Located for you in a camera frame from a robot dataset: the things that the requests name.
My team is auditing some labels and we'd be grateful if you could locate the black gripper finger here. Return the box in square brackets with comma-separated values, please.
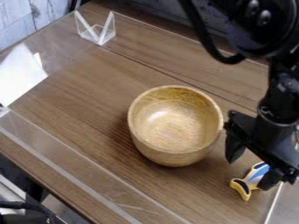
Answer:
[256, 168, 284, 191]
[226, 133, 246, 164]

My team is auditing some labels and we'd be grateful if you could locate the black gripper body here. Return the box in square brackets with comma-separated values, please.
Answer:
[224, 110, 299, 185]

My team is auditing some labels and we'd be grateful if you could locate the blue yellow toy fish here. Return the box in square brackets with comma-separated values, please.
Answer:
[230, 162, 270, 201]

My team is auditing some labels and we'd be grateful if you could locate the brown wooden bowl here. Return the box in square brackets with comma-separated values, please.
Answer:
[127, 85, 224, 167]

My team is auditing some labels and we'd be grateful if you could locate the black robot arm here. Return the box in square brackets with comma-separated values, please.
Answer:
[218, 0, 299, 190]

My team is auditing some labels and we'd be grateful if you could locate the clear acrylic front barrier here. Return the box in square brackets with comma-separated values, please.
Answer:
[0, 108, 191, 224]

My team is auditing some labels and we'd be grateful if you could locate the black cable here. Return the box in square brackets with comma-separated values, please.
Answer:
[178, 0, 248, 66]

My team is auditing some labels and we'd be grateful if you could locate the clear acrylic corner bracket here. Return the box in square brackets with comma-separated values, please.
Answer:
[74, 11, 116, 46]

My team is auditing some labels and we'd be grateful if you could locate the black metal mount with screw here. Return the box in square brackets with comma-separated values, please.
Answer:
[0, 194, 68, 224]

